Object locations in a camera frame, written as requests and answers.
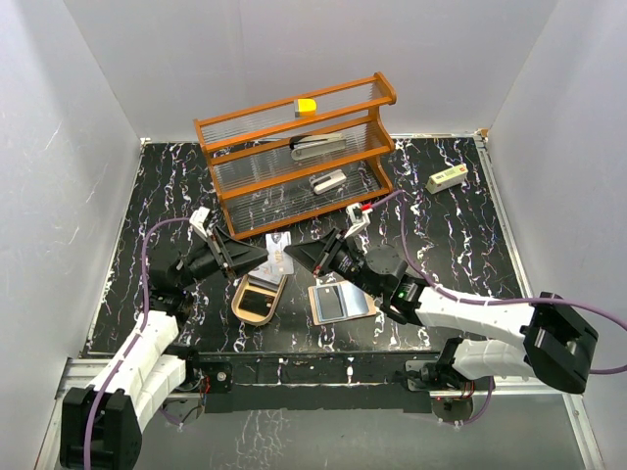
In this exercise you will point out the white staples box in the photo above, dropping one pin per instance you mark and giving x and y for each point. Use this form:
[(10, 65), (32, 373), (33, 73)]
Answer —
[(447, 178)]

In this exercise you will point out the yellow grey tape dispenser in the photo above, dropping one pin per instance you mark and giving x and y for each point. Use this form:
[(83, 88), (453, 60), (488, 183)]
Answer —
[(305, 107)]

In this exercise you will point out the black credit card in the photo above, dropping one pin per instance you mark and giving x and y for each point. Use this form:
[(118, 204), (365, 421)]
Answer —
[(256, 303)]

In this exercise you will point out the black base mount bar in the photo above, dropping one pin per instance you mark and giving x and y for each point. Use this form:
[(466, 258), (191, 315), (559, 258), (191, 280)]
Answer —
[(249, 381)]

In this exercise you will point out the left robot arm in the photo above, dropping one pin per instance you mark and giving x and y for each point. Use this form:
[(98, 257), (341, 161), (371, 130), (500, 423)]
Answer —
[(103, 423)]

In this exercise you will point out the large grey black stapler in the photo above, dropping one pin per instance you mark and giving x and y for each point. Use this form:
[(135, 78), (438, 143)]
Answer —
[(309, 146)]

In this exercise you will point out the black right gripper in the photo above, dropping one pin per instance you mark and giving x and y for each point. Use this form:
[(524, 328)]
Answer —
[(319, 256)]

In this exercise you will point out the small white stapler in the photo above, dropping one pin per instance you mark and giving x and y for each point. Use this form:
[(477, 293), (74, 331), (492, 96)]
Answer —
[(328, 181)]

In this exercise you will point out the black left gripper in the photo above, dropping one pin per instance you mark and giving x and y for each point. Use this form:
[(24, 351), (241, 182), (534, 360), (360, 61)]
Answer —
[(236, 257)]

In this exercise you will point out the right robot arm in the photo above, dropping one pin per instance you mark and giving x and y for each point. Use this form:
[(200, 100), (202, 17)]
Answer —
[(544, 338)]

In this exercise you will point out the beige card box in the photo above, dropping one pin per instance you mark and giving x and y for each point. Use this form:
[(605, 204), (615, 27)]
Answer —
[(247, 317)]

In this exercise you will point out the orange wooden shelf rack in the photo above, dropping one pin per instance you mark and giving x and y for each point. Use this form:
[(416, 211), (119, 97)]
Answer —
[(261, 188)]

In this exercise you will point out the pink leather card holder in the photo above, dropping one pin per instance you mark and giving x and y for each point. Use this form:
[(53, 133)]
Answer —
[(343, 306)]

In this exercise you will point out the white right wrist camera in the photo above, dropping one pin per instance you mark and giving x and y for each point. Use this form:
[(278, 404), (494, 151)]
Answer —
[(359, 216)]

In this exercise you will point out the white card stack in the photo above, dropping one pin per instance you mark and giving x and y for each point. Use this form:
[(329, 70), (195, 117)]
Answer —
[(265, 278)]

